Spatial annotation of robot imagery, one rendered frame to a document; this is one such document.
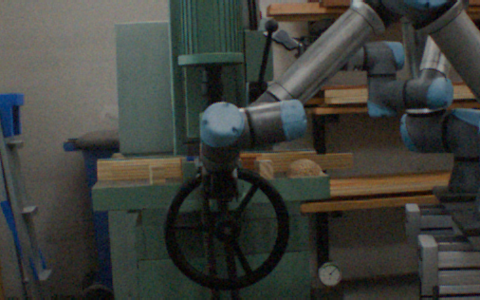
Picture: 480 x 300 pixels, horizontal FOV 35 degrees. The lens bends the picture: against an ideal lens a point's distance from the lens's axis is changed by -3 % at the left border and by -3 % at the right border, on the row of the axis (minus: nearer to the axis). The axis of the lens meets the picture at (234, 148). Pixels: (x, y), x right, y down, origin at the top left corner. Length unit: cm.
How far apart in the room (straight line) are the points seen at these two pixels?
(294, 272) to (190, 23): 70
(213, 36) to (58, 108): 250
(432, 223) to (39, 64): 281
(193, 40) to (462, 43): 79
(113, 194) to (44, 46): 258
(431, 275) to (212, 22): 85
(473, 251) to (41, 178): 315
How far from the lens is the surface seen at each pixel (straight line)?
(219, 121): 136
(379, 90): 194
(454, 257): 170
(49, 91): 443
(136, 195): 194
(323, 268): 194
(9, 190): 269
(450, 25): 150
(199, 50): 201
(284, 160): 210
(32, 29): 446
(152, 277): 197
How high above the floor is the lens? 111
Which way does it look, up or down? 4 degrees down
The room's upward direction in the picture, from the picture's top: 3 degrees counter-clockwise
